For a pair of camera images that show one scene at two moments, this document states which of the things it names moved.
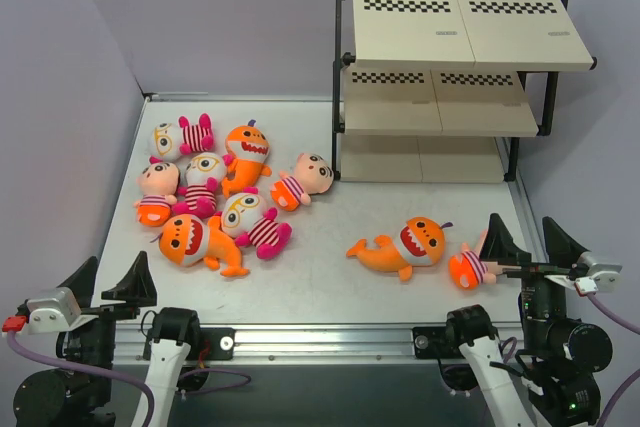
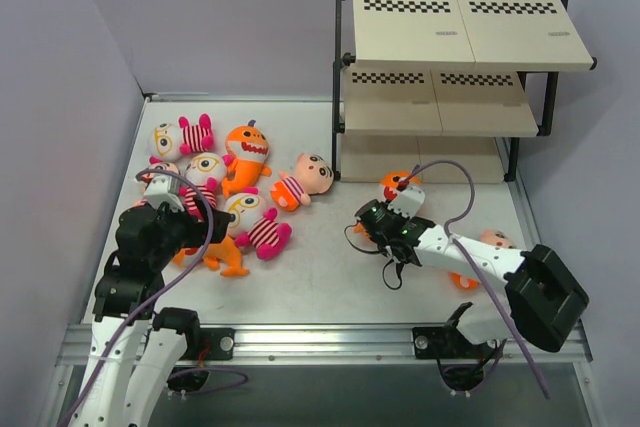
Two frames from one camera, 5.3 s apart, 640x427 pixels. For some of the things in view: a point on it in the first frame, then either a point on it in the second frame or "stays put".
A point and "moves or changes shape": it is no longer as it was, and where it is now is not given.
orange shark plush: (187, 240) stays put
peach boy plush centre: (314, 175) stays put
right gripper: (538, 270) to (373, 217)
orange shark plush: (420, 242) moves or changes shape
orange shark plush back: (249, 147) stays put
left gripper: (98, 312) to (211, 226)
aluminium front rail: (322, 343) stays put
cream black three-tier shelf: (438, 84) stays put
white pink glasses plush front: (245, 216) stays put
